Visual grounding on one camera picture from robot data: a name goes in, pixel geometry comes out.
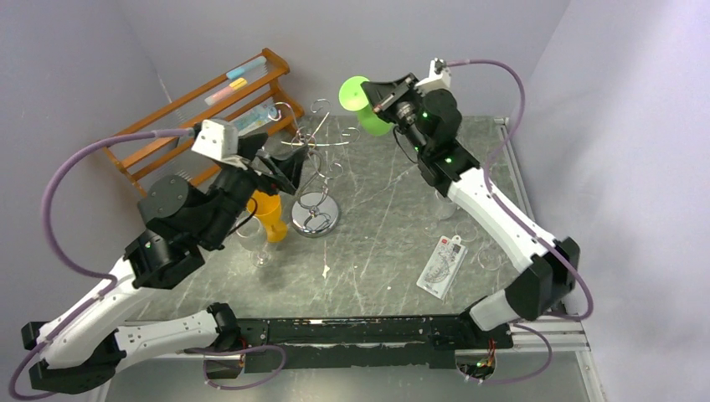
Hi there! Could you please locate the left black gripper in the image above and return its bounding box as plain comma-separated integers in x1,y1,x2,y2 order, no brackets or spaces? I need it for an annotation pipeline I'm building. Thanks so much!
203,133,311,249

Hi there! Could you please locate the green plastic wine glass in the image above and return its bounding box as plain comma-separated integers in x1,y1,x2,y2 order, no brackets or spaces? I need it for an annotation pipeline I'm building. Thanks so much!
338,75,393,137

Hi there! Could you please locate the clear wine glass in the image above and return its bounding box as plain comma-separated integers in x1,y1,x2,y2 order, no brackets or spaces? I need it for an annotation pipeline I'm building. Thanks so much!
234,218,272,268
424,190,458,237

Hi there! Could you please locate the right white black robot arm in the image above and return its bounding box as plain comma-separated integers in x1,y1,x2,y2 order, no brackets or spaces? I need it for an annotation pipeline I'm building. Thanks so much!
360,75,579,348

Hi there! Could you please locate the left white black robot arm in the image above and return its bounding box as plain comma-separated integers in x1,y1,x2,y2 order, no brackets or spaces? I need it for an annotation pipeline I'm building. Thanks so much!
19,126,309,400

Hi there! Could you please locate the orange plastic wine glass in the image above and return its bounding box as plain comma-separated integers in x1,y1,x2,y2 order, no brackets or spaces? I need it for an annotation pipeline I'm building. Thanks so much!
246,191,288,243

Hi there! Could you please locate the wooden shelf rack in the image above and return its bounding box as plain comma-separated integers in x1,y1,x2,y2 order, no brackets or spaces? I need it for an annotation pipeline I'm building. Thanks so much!
103,48,304,196

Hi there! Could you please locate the chrome wine glass rack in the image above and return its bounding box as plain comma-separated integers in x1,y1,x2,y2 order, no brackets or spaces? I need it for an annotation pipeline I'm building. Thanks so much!
286,98,361,238

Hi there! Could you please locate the blue white packaged item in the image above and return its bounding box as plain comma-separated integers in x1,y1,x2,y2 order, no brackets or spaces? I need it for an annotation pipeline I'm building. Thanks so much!
232,105,280,137

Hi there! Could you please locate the pink yellow marker pen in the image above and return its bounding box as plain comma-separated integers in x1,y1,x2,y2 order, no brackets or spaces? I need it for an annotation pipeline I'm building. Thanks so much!
204,78,248,106

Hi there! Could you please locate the blue marker pen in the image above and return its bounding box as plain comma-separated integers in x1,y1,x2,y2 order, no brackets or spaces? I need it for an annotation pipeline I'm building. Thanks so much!
225,56,266,80

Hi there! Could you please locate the white packaged ruler card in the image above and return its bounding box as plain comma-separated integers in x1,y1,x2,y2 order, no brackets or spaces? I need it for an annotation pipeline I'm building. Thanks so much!
416,235,467,300

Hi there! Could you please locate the clear glass far right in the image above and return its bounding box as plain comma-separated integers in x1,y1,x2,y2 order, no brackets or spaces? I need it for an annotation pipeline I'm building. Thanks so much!
455,220,503,272

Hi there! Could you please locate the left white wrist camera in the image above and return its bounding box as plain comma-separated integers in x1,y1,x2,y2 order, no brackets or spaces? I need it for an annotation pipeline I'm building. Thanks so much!
191,119,248,169

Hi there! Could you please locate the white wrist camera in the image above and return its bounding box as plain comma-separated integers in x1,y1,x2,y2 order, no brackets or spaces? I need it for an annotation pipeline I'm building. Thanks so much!
414,58,451,95
191,119,248,169

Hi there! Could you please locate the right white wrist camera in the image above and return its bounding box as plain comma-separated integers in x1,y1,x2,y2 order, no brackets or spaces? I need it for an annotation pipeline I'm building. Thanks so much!
414,58,451,95

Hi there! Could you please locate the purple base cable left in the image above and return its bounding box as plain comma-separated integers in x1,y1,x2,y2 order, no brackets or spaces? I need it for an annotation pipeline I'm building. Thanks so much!
188,343,288,391

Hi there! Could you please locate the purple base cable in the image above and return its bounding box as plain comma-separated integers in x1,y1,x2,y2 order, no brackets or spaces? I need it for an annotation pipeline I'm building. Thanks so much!
463,324,554,387
188,343,288,391

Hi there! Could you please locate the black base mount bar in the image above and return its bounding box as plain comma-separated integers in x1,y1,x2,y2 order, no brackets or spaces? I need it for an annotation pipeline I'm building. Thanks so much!
207,303,513,374

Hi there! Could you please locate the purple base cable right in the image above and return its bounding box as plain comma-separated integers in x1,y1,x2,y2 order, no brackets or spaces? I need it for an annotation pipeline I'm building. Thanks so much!
463,324,554,387

